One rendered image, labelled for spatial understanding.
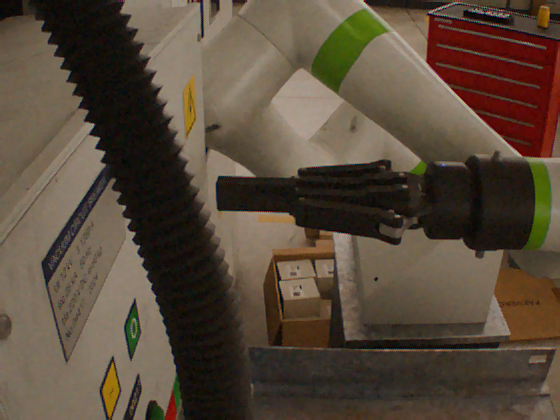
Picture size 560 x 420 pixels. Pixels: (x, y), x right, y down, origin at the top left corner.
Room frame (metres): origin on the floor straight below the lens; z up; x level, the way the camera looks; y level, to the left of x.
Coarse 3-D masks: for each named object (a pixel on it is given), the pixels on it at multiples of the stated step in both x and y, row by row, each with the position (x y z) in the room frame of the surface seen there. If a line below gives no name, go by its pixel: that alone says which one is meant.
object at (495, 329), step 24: (336, 240) 1.21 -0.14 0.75; (336, 264) 1.12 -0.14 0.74; (360, 312) 0.95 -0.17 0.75; (360, 336) 0.88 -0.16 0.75; (384, 336) 0.87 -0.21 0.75; (408, 336) 0.87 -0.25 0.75; (432, 336) 0.87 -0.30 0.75; (456, 336) 0.87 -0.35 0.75; (480, 336) 0.86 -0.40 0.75; (504, 336) 0.86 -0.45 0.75
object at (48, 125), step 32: (0, 32) 0.57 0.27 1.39; (32, 32) 0.56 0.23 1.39; (160, 32) 0.50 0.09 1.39; (0, 64) 0.44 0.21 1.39; (32, 64) 0.44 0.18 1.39; (0, 96) 0.36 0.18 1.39; (32, 96) 0.36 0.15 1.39; (64, 96) 0.35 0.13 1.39; (0, 128) 0.30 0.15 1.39; (32, 128) 0.30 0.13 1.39; (64, 128) 0.29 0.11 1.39; (32, 160) 0.26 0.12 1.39; (64, 160) 0.26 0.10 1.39; (0, 192) 0.23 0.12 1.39; (32, 192) 0.22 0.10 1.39; (0, 224) 0.19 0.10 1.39; (0, 416) 0.15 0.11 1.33
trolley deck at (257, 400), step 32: (256, 416) 0.59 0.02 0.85; (288, 416) 0.59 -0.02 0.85; (320, 416) 0.59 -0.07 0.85; (352, 416) 0.59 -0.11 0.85; (384, 416) 0.59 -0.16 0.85; (416, 416) 0.58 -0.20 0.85; (448, 416) 0.58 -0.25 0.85; (480, 416) 0.57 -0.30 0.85; (512, 416) 0.57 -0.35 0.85; (544, 416) 0.56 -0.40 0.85
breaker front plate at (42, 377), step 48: (192, 48) 0.59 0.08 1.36; (192, 144) 0.57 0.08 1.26; (48, 192) 0.24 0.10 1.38; (48, 240) 0.23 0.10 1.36; (0, 288) 0.18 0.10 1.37; (144, 288) 0.36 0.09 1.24; (0, 336) 0.17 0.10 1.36; (48, 336) 0.21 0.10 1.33; (96, 336) 0.26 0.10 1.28; (144, 336) 0.34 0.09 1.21; (0, 384) 0.16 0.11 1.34; (48, 384) 0.19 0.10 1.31; (96, 384) 0.24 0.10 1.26; (144, 384) 0.32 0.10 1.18
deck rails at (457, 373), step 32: (256, 352) 0.67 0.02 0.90; (288, 352) 0.66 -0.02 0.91; (320, 352) 0.66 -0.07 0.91; (352, 352) 0.66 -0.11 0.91; (384, 352) 0.65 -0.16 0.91; (416, 352) 0.65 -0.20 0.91; (448, 352) 0.65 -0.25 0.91; (480, 352) 0.64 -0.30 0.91; (512, 352) 0.64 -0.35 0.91; (544, 352) 0.64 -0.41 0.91; (256, 384) 0.65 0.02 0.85; (288, 384) 0.65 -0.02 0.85; (320, 384) 0.65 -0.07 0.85; (352, 384) 0.65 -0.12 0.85; (384, 384) 0.65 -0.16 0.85; (416, 384) 0.65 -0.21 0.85; (448, 384) 0.64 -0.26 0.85; (480, 384) 0.64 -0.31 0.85; (512, 384) 0.63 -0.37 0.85; (544, 384) 0.62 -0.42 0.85
